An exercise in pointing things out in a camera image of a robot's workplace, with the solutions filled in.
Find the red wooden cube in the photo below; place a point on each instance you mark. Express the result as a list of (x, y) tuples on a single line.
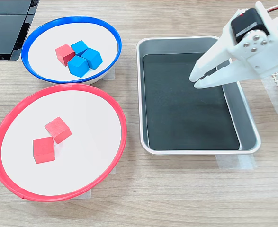
[(57, 128), (43, 150), (64, 53)]

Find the clear tape strip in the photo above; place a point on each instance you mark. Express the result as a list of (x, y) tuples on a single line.
[(275, 116), (111, 73), (235, 162), (85, 194)]

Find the steel tray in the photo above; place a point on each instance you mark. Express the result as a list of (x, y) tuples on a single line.
[(246, 123)]

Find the black tray mat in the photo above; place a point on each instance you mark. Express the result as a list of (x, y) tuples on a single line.
[(181, 113)]

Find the blue wooden cube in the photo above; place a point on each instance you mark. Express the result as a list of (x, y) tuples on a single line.
[(92, 58), (78, 67), (79, 46)]

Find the red rimmed white plate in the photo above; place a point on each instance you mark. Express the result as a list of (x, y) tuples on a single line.
[(86, 142)]

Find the blue rimmed white plate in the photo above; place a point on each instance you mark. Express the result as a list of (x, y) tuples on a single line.
[(46, 35)]

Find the black electronic device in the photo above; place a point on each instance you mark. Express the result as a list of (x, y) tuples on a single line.
[(3, 35)]

